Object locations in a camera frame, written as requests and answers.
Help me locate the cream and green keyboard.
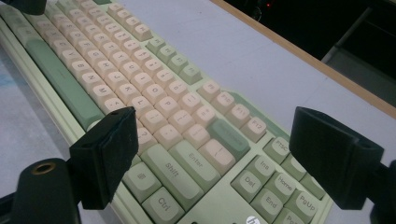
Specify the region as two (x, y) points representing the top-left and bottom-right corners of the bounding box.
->
(0, 0), (334, 224)

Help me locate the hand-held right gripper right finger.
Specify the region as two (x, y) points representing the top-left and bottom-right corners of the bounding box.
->
(289, 106), (386, 211)

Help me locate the white metal desk frame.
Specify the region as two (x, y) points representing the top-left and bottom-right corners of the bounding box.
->
(321, 6), (396, 82)

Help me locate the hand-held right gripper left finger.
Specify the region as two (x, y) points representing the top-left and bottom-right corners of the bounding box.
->
(68, 106), (140, 211)

